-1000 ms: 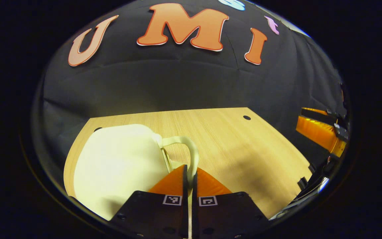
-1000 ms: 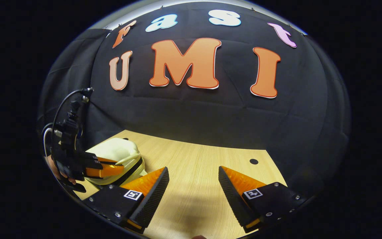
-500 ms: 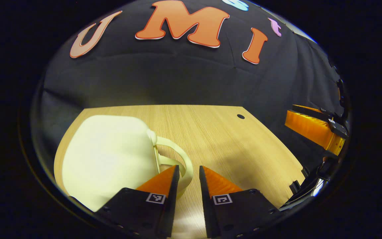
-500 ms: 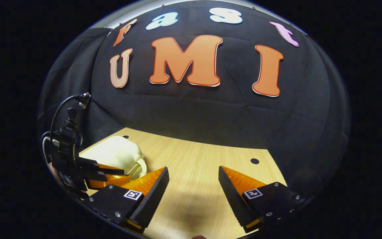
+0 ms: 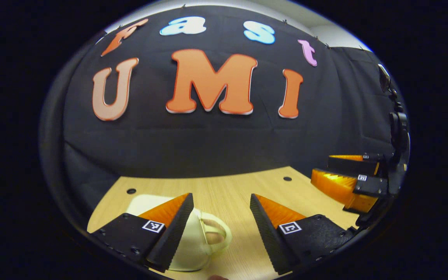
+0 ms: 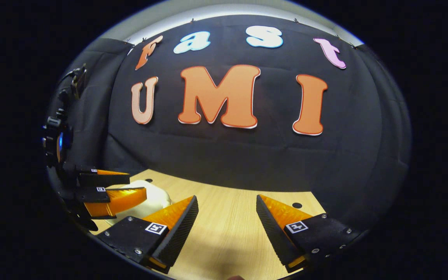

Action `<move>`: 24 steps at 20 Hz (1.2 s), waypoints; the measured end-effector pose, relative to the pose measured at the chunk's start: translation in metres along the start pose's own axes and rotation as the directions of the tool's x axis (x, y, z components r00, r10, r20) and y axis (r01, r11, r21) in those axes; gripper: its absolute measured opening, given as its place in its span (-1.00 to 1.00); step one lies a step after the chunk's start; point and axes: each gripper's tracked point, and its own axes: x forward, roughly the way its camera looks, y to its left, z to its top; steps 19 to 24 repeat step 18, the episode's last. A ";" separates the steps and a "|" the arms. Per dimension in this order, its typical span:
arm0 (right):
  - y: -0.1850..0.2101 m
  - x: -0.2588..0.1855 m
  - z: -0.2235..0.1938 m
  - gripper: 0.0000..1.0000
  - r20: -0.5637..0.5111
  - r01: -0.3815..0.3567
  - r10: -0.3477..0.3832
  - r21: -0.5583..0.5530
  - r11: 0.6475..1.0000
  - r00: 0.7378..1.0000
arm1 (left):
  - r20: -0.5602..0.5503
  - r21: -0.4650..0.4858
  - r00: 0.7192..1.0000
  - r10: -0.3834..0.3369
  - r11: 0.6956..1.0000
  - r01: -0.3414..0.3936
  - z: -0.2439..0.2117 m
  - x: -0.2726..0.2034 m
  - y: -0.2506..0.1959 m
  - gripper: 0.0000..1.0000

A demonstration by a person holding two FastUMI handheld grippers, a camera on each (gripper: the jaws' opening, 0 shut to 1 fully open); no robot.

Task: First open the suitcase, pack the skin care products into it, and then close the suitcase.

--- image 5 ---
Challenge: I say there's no cream yellow suitcase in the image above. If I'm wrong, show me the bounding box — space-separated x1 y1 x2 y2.
126 194 233 272

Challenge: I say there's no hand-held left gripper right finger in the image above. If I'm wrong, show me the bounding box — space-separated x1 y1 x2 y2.
250 193 355 275

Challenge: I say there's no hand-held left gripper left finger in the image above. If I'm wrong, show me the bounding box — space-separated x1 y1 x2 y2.
88 192 194 273

